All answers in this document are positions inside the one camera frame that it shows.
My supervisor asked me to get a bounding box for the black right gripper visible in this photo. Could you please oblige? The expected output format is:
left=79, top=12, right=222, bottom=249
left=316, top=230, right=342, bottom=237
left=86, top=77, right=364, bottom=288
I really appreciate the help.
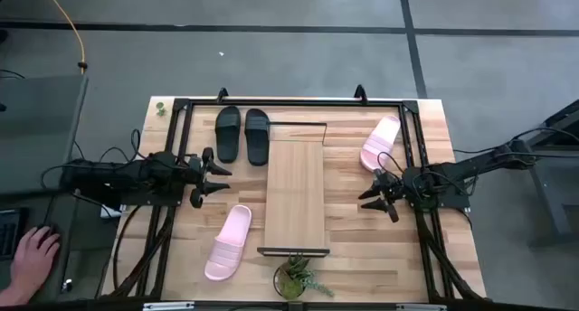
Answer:
left=357, top=167, right=405, bottom=224

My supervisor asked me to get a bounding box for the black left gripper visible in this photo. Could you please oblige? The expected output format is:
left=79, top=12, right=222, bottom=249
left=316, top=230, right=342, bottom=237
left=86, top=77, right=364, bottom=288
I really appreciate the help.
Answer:
left=182, top=146, right=233, bottom=210

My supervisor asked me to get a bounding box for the black slide sandal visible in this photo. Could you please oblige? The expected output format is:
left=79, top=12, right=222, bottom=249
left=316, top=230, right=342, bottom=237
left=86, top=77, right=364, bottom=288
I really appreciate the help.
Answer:
left=214, top=105, right=242, bottom=165
left=244, top=108, right=271, bottom=167

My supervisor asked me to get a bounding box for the pink slide sandal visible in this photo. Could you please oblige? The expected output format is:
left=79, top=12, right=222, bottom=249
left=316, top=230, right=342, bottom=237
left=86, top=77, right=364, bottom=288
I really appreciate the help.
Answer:
left=204, top=204, right=253, bottom=282
left=359, top=115, right=403, bottom=174

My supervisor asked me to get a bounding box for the person's forearm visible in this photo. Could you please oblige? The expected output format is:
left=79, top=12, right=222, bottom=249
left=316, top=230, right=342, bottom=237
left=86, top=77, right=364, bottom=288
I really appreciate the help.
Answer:
left=0, top=283, right=33, bottom=308

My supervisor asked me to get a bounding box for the white power adapter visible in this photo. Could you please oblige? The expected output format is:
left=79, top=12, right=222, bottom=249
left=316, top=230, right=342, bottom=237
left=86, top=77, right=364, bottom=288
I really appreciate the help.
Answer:
left=100, top=203, right=124, bottom=220

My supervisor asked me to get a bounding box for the small potted green plant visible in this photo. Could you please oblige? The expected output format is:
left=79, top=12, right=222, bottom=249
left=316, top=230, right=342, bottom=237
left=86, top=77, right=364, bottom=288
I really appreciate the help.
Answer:
left=272, top=252, right=336, bottom=302

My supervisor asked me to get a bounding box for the grey desk top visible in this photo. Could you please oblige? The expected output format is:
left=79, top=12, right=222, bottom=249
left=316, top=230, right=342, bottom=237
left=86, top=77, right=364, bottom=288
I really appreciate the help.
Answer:
left=0, top=188, right=79, bottom=306
left=0, top=74, right=90, bottom=197

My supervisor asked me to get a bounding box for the person's hand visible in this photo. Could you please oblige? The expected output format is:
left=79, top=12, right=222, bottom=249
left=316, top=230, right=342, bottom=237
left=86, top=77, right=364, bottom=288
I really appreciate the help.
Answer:
left=9, top=226, right=62, bottom=295

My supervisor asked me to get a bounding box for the black keyboard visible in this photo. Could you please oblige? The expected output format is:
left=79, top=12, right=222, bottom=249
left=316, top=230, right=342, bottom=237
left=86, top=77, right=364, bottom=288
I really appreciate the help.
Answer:
left=0, top=207, right=26, bottom=260

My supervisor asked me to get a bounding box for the wooden shelf with black frame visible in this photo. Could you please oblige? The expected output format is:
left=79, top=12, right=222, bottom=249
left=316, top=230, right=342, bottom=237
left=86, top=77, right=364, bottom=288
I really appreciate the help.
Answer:
left=256, top=120, right=331, bottom=258

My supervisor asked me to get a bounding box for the silver metal bracket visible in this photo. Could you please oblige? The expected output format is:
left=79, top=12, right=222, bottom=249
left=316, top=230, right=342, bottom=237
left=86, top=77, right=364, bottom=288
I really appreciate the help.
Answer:
left=142, top=301, right=196, bottom=311
left=395, top=303, right=448, bottom=311

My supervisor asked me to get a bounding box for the yellow cable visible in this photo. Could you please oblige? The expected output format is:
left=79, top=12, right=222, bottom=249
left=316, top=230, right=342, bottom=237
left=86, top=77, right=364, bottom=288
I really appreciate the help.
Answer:
left=41, top=0, right=89, bottom=75

